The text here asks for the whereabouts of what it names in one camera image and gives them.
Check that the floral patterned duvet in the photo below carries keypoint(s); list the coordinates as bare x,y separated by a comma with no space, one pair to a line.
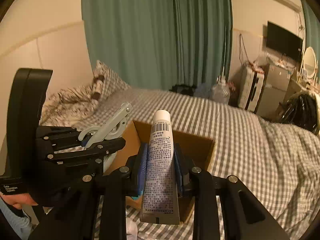
69,106

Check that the large clear water jug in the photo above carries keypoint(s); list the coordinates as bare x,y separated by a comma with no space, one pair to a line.
220,91

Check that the checkered grey white bed sheet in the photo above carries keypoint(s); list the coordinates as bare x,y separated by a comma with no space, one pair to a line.
279,163

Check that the black wall television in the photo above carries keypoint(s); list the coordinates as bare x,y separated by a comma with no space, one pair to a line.
284,41

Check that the green window curtain right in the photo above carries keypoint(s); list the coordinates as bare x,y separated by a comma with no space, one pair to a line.
312,28

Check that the white suitcase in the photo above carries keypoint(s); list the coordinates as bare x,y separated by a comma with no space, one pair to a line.
252,80

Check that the person's left hand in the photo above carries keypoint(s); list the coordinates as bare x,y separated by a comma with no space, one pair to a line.
18,200

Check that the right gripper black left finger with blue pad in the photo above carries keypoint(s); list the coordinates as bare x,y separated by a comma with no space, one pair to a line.
138,174

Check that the black jacket on chair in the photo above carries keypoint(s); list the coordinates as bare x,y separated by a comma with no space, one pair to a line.
302,110

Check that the brown cardboard box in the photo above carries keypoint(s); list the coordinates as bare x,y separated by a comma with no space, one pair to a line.
199,149

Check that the white cream tube with barcode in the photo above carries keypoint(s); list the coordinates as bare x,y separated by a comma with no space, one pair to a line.
160,199

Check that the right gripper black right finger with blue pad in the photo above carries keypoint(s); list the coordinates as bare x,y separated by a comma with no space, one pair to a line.
183,164

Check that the silver mini fridge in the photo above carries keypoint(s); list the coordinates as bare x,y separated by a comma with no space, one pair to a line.
275,85

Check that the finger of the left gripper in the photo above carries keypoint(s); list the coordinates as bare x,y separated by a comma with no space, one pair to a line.
98,149
61,137

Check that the white oval vanity mirror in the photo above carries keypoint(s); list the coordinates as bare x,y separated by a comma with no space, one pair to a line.
309,62

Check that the white sock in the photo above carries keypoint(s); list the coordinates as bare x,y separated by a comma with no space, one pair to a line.
131,229

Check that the checkered pillow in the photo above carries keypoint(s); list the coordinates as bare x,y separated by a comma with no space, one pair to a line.
106,82

